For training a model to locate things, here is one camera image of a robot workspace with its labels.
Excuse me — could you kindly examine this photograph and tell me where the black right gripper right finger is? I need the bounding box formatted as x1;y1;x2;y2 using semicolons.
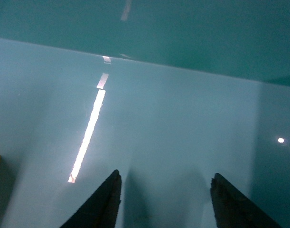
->
210;173;280;228

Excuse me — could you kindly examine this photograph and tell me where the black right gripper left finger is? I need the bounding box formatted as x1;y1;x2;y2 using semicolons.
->
61;170;122;228

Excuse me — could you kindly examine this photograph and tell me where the teal plastic bin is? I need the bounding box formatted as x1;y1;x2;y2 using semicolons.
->
0;0;290;228

